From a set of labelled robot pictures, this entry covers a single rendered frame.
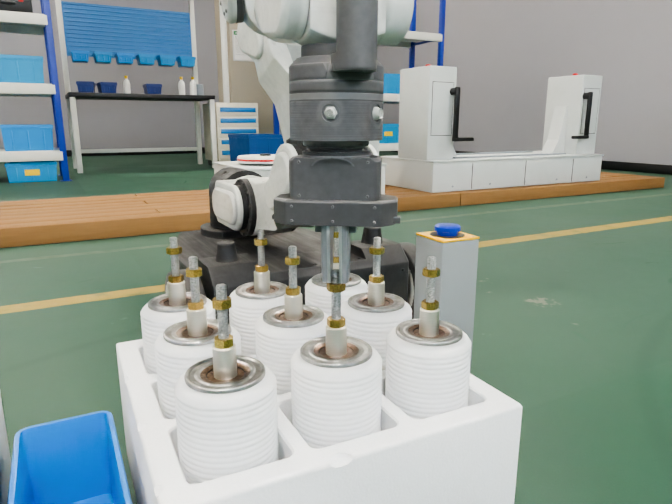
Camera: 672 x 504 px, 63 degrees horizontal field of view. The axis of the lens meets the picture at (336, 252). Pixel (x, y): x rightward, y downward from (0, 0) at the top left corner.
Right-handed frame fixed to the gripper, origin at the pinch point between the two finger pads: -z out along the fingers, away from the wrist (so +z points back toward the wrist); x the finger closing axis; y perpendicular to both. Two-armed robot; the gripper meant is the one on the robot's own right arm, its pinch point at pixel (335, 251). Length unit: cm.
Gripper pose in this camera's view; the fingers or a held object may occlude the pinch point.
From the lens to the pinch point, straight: 54.4
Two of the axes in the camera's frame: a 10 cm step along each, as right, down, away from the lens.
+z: 0.0, -9.7, -2.3
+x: -9.9, -0.3, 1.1
